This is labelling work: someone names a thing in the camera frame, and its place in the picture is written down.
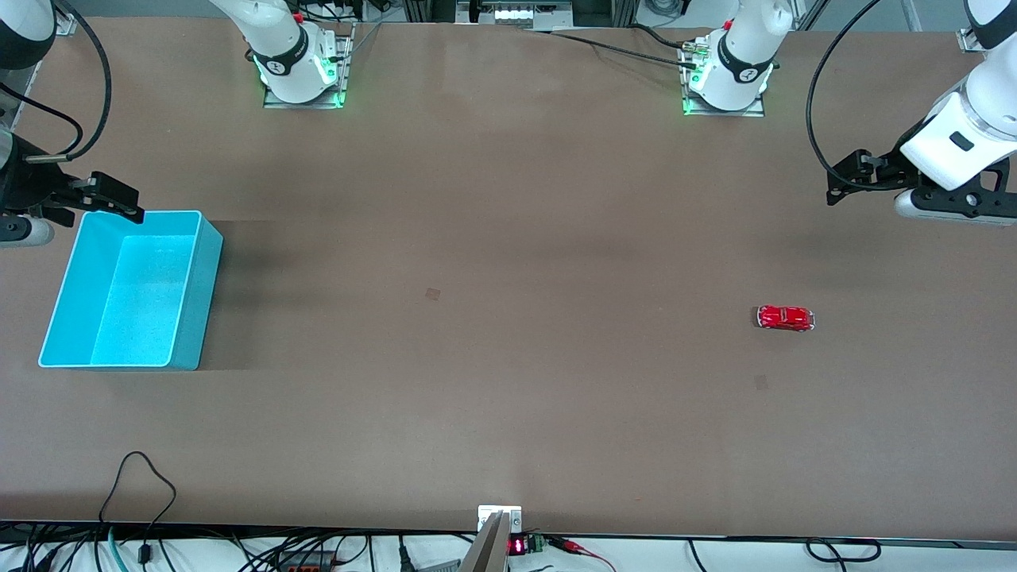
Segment grey metal bar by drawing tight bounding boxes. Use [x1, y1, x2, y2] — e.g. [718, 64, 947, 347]
[459, 512, 510, 572]

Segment short black table cable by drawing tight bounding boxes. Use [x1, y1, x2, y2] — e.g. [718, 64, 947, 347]
[632, 24, 712, 50]

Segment black coiled cable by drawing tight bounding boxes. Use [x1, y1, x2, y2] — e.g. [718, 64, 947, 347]
[805, 538, 883, 563]

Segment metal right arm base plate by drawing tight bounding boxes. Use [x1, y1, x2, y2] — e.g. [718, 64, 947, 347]
[264, 22, 354, 110]

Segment red beetle toy car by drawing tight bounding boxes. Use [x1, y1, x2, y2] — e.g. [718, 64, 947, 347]
[756, 305, 817, 333]

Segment long black table cable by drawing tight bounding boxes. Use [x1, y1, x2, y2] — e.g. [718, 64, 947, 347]
[520, 29, 700, 71]

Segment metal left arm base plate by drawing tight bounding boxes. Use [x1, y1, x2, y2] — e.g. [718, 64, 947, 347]
[680, 40, 766, 118]

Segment aluminium frame rack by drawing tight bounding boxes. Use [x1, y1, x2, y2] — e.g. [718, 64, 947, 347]
[401, 0, 640, 26]

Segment white mounting bracket plate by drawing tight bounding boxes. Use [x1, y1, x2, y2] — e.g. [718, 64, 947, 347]
[478, 505, 523, 533]

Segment thin black looped cable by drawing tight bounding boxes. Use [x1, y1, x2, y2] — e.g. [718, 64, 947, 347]
[99, 451, 177, 569]

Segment black power strip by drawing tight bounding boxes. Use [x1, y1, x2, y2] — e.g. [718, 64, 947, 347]
[274, 551, 338, 572]

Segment red clip lead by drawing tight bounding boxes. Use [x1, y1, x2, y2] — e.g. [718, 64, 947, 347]
[548, 536, 617, 572]

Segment blue plastic box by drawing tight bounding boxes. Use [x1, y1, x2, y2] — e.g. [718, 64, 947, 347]
[38, 210, 224, 371]

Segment lit white device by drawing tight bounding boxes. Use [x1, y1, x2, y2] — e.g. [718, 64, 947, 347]
[493, 4, 573, 25]

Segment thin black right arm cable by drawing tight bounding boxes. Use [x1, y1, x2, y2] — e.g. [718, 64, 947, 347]
[0, 82, 85, 156]

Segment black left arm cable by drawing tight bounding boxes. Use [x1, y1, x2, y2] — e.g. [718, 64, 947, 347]
[806, 0, 907, 191]

